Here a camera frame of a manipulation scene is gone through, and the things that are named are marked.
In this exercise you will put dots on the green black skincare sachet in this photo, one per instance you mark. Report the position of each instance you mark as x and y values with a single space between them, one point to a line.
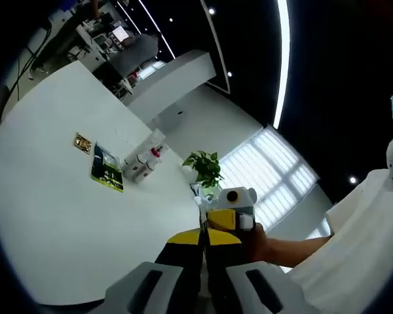
106 167

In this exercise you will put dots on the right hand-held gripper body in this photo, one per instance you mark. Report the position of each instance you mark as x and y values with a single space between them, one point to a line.
242 204

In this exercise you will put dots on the long ceiling light strip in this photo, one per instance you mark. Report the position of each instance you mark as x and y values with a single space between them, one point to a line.
283 49

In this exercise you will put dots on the gold skincare sachet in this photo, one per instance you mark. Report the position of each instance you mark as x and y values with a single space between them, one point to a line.
82 143

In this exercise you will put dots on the person's right hand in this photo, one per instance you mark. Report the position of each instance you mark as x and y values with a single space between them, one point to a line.
257 243

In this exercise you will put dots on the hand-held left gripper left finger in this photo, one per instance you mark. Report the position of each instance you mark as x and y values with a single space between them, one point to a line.
144 288

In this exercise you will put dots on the white red-collared skincare bottle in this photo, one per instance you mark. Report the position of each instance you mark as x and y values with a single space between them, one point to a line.
155 152

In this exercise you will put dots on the potted green plant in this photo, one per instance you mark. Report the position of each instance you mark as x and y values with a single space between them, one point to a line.
204 168

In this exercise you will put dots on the white skincare tube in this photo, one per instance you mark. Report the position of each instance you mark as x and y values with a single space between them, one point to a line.
150 142

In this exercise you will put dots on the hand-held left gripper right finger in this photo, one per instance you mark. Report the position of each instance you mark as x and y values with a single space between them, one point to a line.
249 291

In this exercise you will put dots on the whiteboard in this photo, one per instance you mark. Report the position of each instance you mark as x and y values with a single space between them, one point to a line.
172 119

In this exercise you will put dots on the person's white shirt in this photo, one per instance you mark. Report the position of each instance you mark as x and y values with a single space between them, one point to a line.
353 245

